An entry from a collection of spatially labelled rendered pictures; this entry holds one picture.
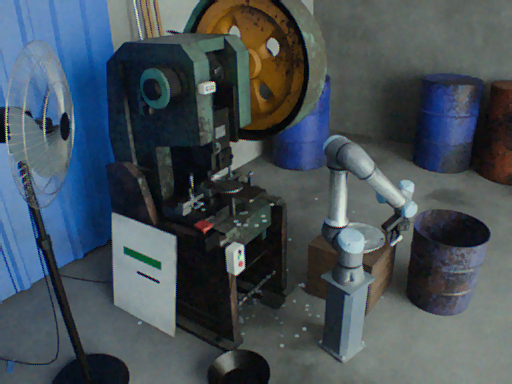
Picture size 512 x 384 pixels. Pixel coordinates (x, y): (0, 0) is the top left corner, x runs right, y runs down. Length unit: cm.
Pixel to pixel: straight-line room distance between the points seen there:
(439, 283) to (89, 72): 249
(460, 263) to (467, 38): 294
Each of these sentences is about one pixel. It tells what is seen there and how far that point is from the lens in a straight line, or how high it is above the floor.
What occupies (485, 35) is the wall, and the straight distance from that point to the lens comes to 488.
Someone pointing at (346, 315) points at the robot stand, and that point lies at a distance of 212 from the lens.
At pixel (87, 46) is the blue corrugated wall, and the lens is 302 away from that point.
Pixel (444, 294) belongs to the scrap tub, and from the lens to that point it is 258.
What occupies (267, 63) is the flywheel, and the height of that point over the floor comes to 134.
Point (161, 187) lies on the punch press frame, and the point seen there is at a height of 78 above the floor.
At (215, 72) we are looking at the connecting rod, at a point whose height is 136.
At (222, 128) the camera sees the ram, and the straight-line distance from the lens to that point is 211.
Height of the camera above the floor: 170
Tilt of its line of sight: 26 degrees down
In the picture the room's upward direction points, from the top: 2 degrees counter-clockwise
